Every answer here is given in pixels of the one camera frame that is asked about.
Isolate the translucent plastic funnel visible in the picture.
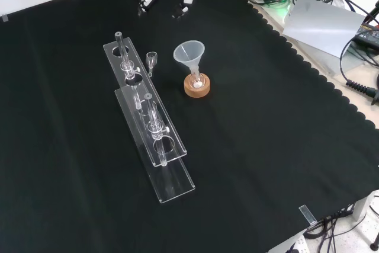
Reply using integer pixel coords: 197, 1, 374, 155
173, 40, 205, 79

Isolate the small glass weighing funnel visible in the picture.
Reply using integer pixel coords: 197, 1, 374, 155
145, 52, 158, 77

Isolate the small glass round-bottom flask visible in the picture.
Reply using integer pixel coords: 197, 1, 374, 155
189, 68, 205, 89

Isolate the clear acrylic funnel stand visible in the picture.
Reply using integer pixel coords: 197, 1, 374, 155
102, 31, 196, 205

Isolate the pale grey board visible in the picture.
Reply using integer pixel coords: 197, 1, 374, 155
282, 0, 367, 58

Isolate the black cloth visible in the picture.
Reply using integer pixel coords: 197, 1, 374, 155
0, 0, 379, 253

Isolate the black power adapter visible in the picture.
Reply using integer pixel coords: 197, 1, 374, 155
353, 21, 379, 49

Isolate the long clear tape strip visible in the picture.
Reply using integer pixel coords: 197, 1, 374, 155
298, 204, 318, 226

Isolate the white power strip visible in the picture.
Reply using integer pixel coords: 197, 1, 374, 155
282, 234, 309, 253

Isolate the white table leg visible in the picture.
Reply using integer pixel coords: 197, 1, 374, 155
352, 190, 379, 221

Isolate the cork ring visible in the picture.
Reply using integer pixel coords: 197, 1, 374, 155
183, 74, 211, 98

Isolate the black cable with ribbed plug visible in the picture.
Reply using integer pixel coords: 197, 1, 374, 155
339, 35, 379, 101

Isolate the black cable bundle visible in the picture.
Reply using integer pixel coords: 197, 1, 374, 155
304, 196, 379, 253

